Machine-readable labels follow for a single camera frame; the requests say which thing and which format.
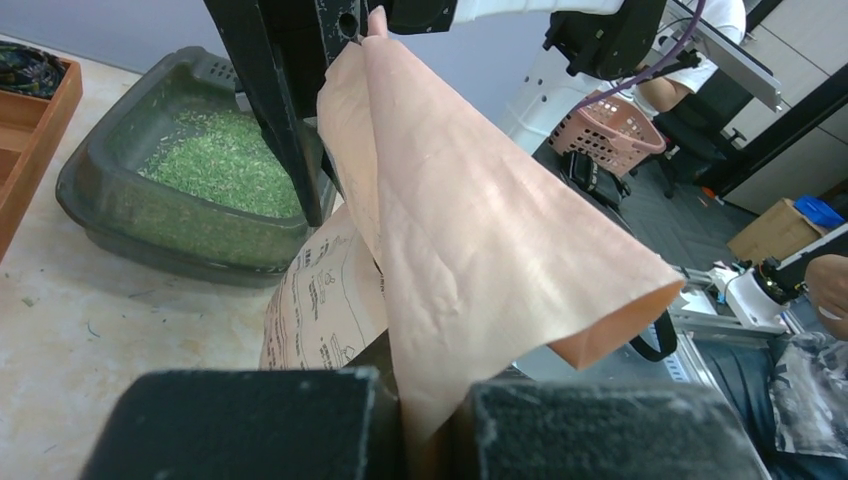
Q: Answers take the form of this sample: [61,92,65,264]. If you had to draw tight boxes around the cardboard box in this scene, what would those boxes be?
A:
[727,198,829,263]

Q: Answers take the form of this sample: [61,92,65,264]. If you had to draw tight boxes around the orange compartment tray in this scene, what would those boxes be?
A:
[1,58,83,254]

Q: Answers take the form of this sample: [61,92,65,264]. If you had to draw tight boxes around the dark cloth on tray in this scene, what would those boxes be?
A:
[1,40,67,100]

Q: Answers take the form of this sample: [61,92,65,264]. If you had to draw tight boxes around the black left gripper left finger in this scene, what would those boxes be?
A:
[81,367,403,479]

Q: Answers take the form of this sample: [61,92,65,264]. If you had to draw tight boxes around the person in camouflage clothes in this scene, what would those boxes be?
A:
[698,254,847,479]

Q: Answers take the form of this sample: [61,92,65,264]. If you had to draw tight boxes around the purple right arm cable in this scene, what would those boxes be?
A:
[570,0,708,113]

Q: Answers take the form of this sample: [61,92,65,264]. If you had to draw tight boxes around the pink laundry basket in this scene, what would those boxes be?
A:
[547,96,666,177]

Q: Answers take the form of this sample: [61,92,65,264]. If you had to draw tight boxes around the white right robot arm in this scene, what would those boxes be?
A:
[206,1,664,227]

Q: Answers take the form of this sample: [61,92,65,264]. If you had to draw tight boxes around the dark green litter box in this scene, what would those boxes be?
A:
[55,46,312,288]

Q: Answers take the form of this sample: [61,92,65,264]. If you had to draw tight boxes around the orange cat litter bag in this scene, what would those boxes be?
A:
[259,8,683,479]

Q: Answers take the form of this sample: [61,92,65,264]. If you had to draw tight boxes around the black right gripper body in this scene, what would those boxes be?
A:
[384,0,458,35]

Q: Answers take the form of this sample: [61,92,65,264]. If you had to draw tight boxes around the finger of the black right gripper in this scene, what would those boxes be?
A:
[205,0,368,227]

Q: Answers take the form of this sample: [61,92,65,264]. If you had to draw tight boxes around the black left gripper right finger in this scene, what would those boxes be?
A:
[450,379,769,479]

